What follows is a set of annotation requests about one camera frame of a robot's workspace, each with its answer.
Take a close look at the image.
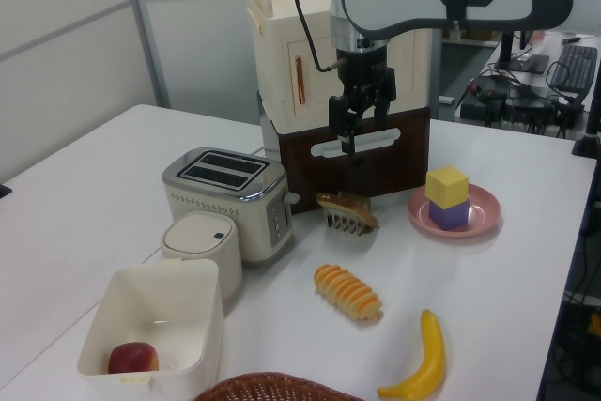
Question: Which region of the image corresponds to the yellow banana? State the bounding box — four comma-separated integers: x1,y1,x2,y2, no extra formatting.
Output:
376,309,447,400

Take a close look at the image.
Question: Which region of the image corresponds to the dark brown drawer base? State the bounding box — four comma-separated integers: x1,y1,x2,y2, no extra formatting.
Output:
275,104,432,215

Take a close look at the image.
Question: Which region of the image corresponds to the red apple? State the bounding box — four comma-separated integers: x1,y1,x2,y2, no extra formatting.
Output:
107,342,161,375

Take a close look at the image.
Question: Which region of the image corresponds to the brown wicker basket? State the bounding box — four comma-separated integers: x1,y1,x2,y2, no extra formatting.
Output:
192,371,365,401

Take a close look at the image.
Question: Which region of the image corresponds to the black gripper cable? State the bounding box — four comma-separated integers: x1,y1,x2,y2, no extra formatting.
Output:
292,0,349,75

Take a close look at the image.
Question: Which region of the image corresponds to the tangle of black cables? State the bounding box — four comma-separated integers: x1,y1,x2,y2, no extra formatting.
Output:
459,72,587,138

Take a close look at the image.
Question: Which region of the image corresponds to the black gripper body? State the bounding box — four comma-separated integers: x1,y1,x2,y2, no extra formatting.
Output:
334,45,398,112

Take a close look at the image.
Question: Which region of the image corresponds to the pink plate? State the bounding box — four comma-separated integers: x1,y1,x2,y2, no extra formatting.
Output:
407,183,501,239

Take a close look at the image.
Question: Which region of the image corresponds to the small cream lidded container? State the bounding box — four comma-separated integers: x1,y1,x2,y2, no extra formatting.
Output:
161,211,244,303

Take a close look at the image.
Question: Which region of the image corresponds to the white drawer handle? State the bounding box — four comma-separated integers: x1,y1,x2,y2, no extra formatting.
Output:
310,128,401,159

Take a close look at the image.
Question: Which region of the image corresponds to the black monitor stand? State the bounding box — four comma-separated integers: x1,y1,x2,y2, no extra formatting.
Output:
493,30,550,75

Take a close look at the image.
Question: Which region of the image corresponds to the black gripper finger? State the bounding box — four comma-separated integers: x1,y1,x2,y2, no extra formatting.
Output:
328,95,359,157
373,85,395,132

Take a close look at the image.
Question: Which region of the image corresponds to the yellow cube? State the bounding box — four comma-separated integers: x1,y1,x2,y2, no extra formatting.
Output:
425,164,470,209

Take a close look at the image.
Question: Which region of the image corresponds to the cream chrome toaster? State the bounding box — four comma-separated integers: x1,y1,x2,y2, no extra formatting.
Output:
162,147,301,267

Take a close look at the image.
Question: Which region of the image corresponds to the purple cube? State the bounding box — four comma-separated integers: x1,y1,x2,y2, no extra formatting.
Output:
428,198,471,233

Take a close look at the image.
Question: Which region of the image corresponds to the brown crust bread slice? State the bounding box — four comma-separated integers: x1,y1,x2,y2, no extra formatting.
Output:
316,192,381,230

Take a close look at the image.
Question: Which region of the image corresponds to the long orange striped bread roll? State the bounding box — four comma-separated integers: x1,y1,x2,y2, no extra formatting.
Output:
313,263,384,323

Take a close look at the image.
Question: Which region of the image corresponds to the white square plastic bin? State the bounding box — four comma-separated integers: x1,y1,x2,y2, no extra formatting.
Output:
77,258,224,397

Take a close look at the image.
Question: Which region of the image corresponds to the copper cabinet handle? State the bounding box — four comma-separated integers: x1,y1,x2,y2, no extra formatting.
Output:
293,55,308,106

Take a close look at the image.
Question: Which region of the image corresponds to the black keyboard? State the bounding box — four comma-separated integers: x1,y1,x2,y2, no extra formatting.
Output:
546,45,599,95

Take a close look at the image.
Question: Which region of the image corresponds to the black table clamp mount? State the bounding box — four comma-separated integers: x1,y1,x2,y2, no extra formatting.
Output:
571,85,601,159

